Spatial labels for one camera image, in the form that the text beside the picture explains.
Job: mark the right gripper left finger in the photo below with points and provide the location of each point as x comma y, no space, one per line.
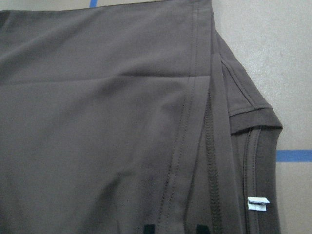
149,229

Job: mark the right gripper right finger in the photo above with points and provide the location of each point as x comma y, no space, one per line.
202,229

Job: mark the dark brown t-shirt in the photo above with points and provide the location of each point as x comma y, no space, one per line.
119,116

